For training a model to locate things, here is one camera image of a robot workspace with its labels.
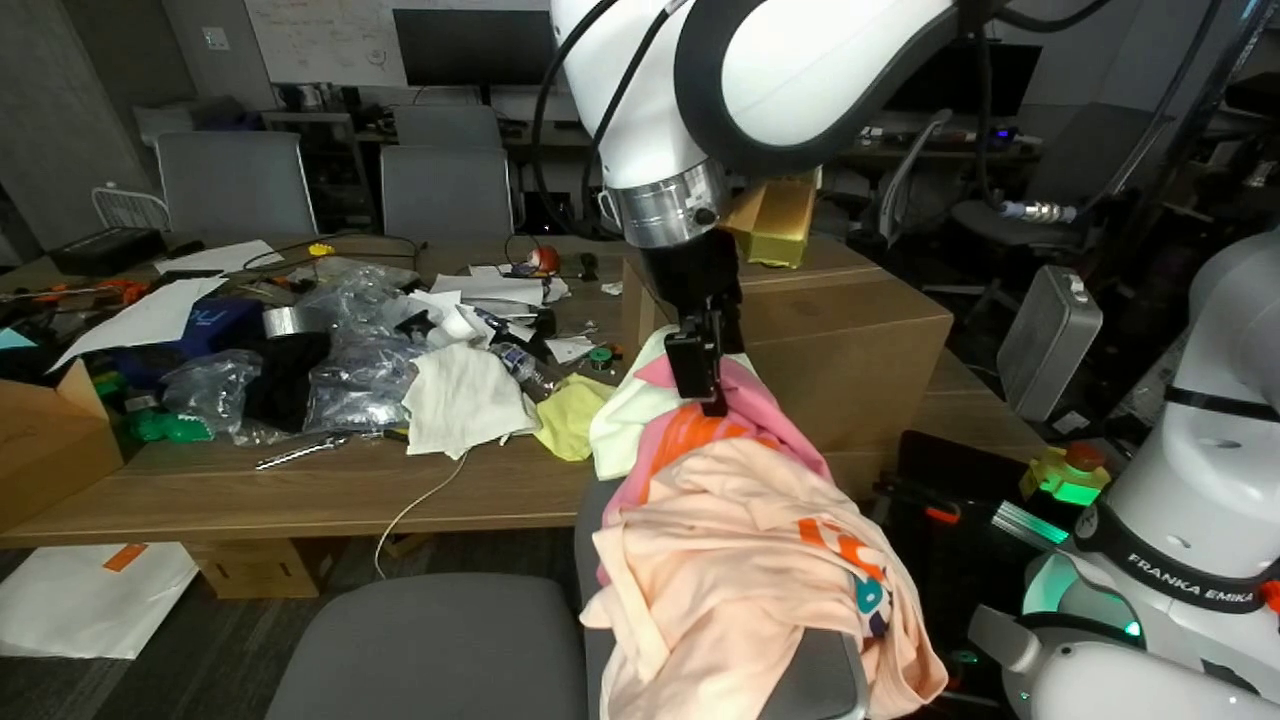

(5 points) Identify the white paper stack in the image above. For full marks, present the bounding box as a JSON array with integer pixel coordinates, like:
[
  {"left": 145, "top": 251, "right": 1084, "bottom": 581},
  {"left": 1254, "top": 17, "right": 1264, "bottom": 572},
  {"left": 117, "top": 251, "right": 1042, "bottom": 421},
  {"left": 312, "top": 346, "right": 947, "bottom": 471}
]
[{"left": 431, "top": 264, "right": 578, "bottom": 324}]

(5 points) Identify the white wall whiteboard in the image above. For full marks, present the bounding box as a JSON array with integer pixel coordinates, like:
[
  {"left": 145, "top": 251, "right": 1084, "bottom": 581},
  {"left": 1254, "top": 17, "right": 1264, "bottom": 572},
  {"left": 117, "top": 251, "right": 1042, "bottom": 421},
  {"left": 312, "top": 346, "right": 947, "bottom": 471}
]
[{"left": 246, "top": 0, "right": 413, "bottom": 91}]

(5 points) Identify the green plastic item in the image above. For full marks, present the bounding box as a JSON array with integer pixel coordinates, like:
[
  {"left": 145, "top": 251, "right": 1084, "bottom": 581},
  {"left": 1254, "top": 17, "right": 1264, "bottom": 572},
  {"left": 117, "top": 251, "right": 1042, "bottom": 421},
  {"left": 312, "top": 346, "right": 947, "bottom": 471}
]
[{"left": 126, "top": 404, "right": 215, "bottom": 453}]

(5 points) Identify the white printed card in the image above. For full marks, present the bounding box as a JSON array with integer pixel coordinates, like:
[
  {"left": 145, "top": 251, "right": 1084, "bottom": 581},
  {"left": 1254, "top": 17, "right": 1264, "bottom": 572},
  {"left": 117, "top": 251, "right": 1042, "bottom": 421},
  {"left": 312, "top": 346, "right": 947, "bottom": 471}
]
[{"left": 539, "top": 331, "right": 600, "bottom": 367}]

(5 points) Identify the black computer monitor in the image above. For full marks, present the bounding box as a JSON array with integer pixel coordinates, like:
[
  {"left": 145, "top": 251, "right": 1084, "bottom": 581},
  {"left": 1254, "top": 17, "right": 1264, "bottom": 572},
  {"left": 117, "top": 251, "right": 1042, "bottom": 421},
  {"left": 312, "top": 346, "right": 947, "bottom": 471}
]
[
  {"left": 917, "top": 35, "right": 1049, "bottom": 120},
  {"left": 394, "top": 10, "right": 562, "bottom": 91}
]

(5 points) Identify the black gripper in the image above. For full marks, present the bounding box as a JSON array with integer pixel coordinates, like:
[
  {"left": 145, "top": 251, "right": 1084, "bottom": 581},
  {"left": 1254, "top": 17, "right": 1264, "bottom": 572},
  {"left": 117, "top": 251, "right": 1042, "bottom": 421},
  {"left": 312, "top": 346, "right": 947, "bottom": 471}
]
[{"left": 649, "top": 227, "right": 750, "bottom": 421}]

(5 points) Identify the pink cloth orange print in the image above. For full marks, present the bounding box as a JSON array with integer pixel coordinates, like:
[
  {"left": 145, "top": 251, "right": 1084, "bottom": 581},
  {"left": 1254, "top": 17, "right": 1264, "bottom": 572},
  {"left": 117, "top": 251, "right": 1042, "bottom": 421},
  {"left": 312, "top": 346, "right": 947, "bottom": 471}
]
[{"left": 615, "top": 349, "right": 838, "bottom": 516}]

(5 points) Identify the small clear plastic bag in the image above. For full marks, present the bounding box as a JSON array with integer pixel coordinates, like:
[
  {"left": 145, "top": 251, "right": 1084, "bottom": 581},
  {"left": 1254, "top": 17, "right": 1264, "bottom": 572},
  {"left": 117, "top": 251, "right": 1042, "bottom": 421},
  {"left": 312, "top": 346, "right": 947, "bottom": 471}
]
[{"left": 155, "top": 349, "right": 268, "bottom": 436}]

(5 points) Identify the black flat case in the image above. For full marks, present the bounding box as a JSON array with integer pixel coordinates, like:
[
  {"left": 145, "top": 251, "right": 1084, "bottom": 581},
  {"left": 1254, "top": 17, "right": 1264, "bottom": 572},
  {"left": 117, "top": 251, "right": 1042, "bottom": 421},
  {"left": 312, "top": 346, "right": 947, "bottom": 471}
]
[{"left": 51, "top": 227, "right": 172, "bottom": 281}]

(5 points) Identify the grey ribbed tower appliance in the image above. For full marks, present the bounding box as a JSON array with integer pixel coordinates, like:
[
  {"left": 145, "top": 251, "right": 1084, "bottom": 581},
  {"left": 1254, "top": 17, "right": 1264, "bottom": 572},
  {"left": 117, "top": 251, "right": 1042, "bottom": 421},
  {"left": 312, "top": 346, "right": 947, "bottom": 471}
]
[{"left": 997, "top": 262, "right": 1107, "bottom": 427}]

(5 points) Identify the peach shirt orange print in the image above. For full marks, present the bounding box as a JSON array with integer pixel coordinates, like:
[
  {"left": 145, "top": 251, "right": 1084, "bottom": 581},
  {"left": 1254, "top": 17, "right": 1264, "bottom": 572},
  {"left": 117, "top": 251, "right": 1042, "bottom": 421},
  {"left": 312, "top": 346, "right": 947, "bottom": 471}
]
[{"left": 578, "top": 436, "right": 952, "bottom": 720}]

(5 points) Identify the yellow cloth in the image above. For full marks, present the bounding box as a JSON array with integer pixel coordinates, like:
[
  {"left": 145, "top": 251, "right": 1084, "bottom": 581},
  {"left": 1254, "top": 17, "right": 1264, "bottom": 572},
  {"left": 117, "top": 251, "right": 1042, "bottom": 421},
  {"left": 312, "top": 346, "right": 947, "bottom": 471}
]
[{"left": 534, "top": 371, "right": 620, "bottom": 468}]

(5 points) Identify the orange black tool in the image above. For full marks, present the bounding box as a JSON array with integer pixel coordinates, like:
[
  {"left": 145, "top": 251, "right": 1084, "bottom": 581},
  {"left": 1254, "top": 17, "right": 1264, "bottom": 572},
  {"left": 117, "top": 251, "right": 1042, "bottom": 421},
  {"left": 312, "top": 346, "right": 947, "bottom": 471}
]
[{"left": 24, "top": 274, "right": 160, "bottom": 321}]

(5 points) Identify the yellow emergency stop button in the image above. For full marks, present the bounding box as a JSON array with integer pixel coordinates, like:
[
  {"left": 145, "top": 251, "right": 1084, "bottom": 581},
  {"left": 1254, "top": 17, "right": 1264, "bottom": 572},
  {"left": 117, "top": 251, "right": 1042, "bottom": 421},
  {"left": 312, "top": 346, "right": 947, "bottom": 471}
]
[{"left": 1019, "top": 447, "right": 1113, "bottom": 514}]

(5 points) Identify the small white paper sheet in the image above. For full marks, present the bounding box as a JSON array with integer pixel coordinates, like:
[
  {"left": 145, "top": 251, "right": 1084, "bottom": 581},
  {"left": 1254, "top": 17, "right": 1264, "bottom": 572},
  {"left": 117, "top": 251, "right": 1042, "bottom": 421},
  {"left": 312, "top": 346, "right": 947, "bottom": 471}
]
[{"left": 153, "top": 237, "right": 287, "bottom": 281}]

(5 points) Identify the black fabric bundle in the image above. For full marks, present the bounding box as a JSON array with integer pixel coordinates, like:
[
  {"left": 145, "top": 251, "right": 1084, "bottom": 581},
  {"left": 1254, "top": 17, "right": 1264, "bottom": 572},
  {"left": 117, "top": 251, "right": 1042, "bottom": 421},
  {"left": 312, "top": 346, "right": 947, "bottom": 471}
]
[{"left": 246, "top": 331, "right": 333, "bottom": 432}]

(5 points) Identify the orange black clamp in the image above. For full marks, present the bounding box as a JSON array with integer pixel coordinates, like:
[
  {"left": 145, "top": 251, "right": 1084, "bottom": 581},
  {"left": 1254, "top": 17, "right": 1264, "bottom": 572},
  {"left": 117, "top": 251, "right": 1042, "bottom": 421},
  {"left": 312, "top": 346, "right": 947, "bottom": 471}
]
[{"left": 917, "top": 497, "right": 969, "bottom": 532}]

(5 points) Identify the large brown cardboard box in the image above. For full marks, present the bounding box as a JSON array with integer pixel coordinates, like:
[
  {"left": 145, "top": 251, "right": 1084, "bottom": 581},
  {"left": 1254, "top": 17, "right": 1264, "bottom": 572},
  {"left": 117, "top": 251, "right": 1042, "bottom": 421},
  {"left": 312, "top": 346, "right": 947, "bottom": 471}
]
[{"left": 615, "top": 237, "right": 956, "bottom": 504}]

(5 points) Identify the white sheet orange tape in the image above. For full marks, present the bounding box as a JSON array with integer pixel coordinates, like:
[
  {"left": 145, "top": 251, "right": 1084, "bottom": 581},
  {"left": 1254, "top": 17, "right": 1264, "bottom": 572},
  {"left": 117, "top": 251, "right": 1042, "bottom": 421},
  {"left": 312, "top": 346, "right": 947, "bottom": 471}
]
[{"left": 0, "top": 536, "right": 205, "bottom": 663}]

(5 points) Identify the black office chair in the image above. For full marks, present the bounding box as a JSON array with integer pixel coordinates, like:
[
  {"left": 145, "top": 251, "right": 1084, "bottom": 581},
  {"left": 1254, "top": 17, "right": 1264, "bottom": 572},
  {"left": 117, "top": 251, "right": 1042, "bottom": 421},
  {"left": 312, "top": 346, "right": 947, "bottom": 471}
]
[{"left": 952, "top": 102, "right": 1176, "bottom": 264}]

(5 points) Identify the crumpled white cloth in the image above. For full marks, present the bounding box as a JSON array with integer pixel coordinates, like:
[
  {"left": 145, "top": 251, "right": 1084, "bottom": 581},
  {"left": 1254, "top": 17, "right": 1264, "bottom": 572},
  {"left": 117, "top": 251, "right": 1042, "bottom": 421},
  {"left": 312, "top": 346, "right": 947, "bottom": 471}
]
[{"left": 405, "top": 289, "right": 495, "bottom": 353}]

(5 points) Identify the blue packet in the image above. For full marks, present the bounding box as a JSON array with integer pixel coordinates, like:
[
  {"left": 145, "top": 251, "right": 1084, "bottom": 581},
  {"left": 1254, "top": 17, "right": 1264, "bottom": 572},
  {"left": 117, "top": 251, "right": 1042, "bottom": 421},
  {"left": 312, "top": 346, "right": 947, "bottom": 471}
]
[{"left": 178, "top": 293, "right": 268, "bottom": 364}]

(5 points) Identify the small open cardboard box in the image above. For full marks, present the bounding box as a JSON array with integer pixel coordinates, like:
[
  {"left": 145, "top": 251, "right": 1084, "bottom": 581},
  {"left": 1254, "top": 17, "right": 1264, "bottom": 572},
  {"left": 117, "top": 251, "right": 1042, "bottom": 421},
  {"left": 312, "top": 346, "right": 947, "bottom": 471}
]
[{"left": 0, "top": 356, "right": 130, "bottom": 536}]

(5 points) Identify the large white paper sheet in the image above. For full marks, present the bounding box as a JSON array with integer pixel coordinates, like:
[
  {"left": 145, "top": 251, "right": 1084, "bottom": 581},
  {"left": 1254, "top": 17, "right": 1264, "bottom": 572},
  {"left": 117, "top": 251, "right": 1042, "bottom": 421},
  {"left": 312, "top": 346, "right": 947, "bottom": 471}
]
[{"left": 47, "top": 274, "right": 233, "bottom": 376}]

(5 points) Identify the large clear plastic bag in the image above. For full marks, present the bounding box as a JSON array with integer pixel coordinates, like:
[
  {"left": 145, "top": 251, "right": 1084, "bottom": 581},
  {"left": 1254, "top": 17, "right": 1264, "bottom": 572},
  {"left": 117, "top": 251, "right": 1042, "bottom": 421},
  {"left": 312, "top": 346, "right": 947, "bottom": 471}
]
[{"left": 300, "top": 264, "right": 431, "bottom": 440}]

